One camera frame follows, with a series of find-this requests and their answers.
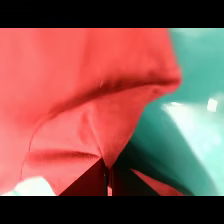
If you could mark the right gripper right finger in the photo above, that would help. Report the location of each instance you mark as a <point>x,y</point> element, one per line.
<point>128,183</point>

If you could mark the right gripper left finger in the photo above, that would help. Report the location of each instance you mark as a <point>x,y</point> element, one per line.
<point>91,183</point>

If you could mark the red T-shirt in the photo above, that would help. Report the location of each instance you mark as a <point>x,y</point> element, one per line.
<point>86,90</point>

